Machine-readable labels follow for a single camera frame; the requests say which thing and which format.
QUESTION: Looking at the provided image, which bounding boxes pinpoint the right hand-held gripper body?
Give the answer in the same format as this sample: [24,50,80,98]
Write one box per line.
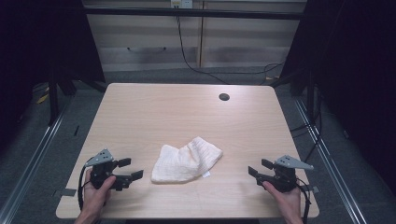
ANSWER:
[257,155,315,193]

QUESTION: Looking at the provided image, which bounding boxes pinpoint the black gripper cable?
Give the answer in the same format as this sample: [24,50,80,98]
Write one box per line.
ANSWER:
[294,176,313,224]
[77,164,92,212]

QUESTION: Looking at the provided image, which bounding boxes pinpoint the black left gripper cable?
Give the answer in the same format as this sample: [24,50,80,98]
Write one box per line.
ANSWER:
[77,164,92,212]

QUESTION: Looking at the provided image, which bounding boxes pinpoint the long black wall cable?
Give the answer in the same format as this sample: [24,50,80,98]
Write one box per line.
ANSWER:
[176,15,285,86]

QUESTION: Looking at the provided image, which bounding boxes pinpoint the black floor cables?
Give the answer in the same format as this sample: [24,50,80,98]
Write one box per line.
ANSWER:
[289,87,323,164]

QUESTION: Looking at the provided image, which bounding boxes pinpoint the person's left hand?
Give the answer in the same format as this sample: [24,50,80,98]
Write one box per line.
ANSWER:
[81,168,117,216]

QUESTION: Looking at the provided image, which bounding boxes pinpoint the metal floor rail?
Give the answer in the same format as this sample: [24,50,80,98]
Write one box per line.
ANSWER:
[293,98,368,224]
[0,102,71,224]

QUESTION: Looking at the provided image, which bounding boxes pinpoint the person's right hand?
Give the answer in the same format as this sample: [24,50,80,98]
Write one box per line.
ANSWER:
[262,181,304,219]

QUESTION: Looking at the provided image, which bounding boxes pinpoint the dark cabinet handle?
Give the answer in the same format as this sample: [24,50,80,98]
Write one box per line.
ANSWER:
[126,46,167,53]

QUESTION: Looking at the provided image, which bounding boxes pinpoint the white wall socket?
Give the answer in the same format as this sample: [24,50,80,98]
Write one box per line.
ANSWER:
[170,0,194,9]

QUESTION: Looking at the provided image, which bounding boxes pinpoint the black metal stand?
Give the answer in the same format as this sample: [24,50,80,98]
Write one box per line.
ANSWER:
[306,69,316,120]
[47,66,61,127]

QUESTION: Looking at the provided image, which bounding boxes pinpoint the black curtain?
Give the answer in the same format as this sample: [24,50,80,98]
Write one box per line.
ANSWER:
[0,0,106,157]
[279,0,396,195]

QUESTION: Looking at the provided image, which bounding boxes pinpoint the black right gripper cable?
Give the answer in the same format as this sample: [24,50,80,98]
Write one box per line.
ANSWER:
[294,176,313,224]

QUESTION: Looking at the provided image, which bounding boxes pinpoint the yellow floor object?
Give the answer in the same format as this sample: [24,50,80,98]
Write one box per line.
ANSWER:
[35,87,50,105]

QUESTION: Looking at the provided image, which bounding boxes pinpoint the white cloth towel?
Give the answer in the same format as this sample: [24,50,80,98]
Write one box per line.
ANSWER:
[150,136,224,184]

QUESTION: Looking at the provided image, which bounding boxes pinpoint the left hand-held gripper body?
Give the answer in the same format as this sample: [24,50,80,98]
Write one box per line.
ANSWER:
[85,148,133,191]

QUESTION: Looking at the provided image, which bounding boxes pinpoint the black horizontal bar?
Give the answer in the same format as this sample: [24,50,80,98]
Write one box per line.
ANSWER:
[83,7,304,21]

